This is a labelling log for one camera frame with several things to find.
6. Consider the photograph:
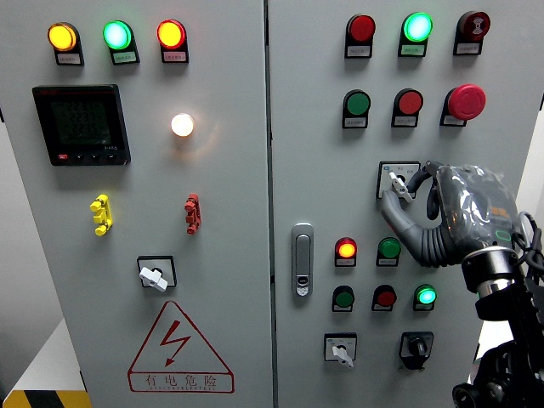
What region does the small green push button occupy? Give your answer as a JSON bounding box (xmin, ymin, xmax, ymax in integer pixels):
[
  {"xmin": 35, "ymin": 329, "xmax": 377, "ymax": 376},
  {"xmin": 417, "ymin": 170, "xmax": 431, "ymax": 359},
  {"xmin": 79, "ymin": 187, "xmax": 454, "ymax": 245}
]
[{"xmin": 332, "ymin": 285, "xmax": 355, "ymax": 309}]

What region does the large red push button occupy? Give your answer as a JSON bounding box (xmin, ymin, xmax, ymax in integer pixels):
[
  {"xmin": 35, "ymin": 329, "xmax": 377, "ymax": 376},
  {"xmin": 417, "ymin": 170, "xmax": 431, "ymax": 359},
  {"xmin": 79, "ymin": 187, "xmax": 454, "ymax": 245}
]
[{"xmin": 394, "ymin": 88, "xmax": 424, "ymax": 116}]

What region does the black display meter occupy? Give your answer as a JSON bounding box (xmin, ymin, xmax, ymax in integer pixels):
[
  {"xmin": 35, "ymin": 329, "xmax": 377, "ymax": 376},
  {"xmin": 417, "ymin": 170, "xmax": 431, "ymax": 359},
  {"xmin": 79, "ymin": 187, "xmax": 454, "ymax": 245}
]
[{"xmin": 31, "ymin": 83, "xmax": 132, "ymax": 167}]

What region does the yellow round lamp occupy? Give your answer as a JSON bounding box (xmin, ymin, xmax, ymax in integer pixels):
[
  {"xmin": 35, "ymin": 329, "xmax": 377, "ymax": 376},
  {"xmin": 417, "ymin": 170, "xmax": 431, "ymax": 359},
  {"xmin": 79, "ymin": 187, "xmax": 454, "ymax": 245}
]
[{"xmin": 47, "ymin": 21, "xmax": 78, "ymax": 53}]

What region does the large green push button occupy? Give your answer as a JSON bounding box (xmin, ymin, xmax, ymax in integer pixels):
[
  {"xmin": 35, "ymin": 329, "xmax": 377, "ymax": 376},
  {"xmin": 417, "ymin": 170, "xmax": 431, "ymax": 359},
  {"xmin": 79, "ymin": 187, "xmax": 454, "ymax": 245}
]
[{"xmin": 343, "ymin": 89, "xmax": 371, "ymax": 116}]

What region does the white handle switch black plate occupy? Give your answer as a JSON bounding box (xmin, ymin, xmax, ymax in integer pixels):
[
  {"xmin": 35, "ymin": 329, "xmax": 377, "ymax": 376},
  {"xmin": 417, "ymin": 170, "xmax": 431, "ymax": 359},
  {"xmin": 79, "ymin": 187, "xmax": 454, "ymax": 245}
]
[{"xmin": 136, "ymin": 255, "xmax": 177, "ymax": 293}]

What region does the large red unlit lamp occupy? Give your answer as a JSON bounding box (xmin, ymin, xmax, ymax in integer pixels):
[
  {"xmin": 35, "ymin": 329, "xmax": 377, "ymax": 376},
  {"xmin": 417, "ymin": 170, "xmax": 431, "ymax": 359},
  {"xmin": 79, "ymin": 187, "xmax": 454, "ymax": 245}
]
[{"xmin": 347, "ymin": 14, "xmax": 377, "ymax": 43}]

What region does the grey cabinet door with display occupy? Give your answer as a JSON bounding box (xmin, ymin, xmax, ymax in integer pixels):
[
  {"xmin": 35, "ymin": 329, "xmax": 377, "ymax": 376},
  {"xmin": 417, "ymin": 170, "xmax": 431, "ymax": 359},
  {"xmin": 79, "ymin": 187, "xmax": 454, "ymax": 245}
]
[{"xmin": 0, "ymin": 0, "xmax": 273, "ymax": 408}]

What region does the large green lit lamp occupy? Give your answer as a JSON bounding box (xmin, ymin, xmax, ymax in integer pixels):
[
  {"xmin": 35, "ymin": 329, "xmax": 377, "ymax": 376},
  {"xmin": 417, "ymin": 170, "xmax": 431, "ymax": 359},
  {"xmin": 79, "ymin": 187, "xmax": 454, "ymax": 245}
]
[
  {"xmin": 402, "ymin": 12, "xmax": 434, "ymax": 43},
  {"xmin": 102, "ymin": 20, "xmax": 133, "ymax": 51}
]

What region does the large red stop button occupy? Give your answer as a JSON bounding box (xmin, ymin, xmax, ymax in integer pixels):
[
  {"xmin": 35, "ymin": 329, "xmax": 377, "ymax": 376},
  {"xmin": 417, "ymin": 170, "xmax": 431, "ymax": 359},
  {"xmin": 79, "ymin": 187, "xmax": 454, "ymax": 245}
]
[{"xmin": 446, "ymin": 83, "xmax": 487, "ymax": 122}]

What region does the white glowing lamp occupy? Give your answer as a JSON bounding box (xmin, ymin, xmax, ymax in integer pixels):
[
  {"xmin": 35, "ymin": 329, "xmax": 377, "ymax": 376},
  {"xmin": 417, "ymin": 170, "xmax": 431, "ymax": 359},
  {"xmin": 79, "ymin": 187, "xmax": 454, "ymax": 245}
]
[{"xmin": 170, "ymin": 112, "xmax": 196, "ymax": 138}]

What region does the dark red buzzer lamp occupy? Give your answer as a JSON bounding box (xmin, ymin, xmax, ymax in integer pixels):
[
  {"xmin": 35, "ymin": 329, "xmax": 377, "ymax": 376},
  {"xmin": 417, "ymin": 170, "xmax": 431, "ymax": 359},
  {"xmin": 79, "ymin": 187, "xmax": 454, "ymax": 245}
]
[{"xmin": 456, "ymin": 10, "xmax": 491, "ymax": 43}]

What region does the silver door lock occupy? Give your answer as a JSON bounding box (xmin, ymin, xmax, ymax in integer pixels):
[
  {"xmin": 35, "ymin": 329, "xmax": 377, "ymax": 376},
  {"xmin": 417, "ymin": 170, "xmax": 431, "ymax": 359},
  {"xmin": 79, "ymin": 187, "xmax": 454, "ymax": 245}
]
[{"xmin": 291, "ymin": 222, "xmax": 315, "ymax": 298}]

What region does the small red lit lamp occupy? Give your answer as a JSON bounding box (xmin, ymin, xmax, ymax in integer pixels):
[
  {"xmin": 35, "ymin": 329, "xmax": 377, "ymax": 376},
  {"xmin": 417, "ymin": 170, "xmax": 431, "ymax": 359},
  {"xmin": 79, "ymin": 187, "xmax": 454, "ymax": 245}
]
[{"xmin": 334, "ymin": 237, "xmax": 358, "ymax": 259}]

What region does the red warning triangle sticker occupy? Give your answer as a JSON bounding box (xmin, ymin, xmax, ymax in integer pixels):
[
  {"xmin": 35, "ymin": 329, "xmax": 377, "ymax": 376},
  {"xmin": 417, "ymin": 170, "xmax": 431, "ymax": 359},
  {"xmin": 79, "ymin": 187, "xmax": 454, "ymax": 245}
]
[{"xmin": 127, "ymin": 300, "xmax": 235, "ymax": 394}]

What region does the small red push button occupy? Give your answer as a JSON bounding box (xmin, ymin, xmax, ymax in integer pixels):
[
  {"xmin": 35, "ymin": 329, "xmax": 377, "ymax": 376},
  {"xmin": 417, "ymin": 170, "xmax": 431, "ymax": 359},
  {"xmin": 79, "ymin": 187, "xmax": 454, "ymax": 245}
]
[{"xmin": 372, "ymin": 284, "xmax": 398, "ymax": 308}]

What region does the small yellow handle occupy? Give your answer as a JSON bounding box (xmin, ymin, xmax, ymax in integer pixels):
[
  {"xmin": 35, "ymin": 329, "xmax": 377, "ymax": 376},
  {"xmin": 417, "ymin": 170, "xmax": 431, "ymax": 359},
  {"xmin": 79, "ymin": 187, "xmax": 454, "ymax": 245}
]
[{"xmin": 89, "ymin": 193, "xmax": 114, "ymax": 237}]

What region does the large orange-red lit lamp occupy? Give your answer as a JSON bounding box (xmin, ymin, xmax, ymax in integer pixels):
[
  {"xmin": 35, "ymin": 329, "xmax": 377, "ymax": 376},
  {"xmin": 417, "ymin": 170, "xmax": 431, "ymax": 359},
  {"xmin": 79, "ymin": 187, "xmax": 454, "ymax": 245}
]
[{"xmin": 156, "ymin": 19, "xmax": 187, "ymax": 50}]

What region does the small red handle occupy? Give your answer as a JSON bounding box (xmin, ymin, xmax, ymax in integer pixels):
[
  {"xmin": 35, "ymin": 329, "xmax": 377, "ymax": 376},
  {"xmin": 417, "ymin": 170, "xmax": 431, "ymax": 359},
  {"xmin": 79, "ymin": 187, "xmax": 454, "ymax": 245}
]
[{"xmin": 184, "ymin": 193, "xmax": 201, "ymax": 235}]

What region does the large white handle turn switch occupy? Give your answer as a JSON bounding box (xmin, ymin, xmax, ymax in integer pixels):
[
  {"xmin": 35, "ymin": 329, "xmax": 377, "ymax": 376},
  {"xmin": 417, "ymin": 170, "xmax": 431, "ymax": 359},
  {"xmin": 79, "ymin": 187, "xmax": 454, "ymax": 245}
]
[{"xmin": 376, "ymin": 160, "xmax": 422, "ymax": 203}]

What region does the small white handle turn switch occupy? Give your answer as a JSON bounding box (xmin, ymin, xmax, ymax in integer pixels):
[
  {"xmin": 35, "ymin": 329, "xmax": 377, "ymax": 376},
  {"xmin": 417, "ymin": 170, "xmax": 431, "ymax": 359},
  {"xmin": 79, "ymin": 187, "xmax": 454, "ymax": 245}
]
[{"xmin": 323, "ymin": 332, "xmax": 359, "ymax": 369}]

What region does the small green unlit lamp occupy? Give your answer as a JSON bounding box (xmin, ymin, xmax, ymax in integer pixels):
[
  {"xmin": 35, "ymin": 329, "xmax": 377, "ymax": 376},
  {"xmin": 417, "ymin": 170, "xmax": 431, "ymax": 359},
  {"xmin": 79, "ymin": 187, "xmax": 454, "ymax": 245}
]
[{"xmin": 377, "ymin": 236, "xmax": 402, "ymax": 259}]

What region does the grey cabinet door with lock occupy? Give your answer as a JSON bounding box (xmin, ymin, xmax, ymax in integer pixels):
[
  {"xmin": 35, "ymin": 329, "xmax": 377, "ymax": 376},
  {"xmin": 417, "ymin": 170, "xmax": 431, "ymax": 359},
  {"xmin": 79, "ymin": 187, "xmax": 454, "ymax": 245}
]
[{"xmin": 265, "ymin": 0, "xmax": 544, "ymax": 408}]

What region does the black handle turn switch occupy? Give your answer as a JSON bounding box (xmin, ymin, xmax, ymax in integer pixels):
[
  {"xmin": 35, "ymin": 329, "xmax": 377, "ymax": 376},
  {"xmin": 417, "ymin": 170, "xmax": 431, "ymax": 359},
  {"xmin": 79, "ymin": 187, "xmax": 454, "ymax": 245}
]
[{"xmin": 398, "ymin": 331, "xmax": 435, "ymax": 371}]

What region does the black yellow striped tape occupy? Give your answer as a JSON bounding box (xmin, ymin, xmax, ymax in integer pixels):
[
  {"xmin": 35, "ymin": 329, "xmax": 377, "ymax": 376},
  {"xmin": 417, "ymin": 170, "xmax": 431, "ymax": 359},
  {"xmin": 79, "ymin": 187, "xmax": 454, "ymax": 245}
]
[{"xmin": 2, "ymin": 388, "xmax": 93, "ymax": 408}]

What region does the small green lit lamp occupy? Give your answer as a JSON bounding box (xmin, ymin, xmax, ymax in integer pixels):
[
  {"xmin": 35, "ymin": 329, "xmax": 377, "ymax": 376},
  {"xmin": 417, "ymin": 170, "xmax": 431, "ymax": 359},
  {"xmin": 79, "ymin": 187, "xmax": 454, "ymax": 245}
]
[{"xmin": 414, "ymin": 284, "xmax": 438, "ymax": 306}]

